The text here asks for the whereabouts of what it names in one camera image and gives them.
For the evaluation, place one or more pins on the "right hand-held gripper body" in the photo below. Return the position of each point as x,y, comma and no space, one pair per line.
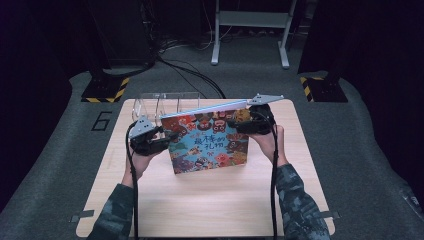
263,118

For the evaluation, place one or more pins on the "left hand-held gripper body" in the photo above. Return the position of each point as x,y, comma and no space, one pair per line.
146,143

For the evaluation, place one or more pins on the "clear acrylic book rack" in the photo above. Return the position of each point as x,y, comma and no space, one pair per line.
166,105

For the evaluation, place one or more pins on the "colourful picture book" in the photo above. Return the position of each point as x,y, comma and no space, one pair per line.
208,140

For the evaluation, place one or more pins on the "person's left hand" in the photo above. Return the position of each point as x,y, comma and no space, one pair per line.
140,165

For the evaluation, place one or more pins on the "person's right hand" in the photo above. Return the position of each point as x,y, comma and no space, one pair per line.
268,146

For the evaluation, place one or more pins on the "black stand with striped base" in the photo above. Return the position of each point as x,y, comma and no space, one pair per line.
105,88
325,90

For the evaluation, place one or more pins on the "grey tape strip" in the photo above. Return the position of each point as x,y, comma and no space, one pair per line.
82,215
330,215

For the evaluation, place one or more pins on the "white metal stand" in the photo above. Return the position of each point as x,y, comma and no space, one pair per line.
253,20

